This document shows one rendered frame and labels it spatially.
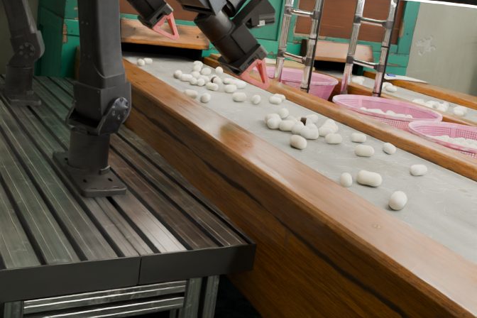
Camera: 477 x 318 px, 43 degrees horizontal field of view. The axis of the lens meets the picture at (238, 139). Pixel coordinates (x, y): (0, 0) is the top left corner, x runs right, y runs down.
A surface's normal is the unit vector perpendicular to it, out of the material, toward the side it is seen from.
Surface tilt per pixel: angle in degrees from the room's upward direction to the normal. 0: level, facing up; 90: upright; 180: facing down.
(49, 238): 0
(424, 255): 0
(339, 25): 89
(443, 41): 90
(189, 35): 66
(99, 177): 0
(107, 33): 91
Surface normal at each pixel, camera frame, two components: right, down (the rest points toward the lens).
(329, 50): 0.46, -0.12
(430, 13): 0.49, 0.27
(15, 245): 0.14, -0.96
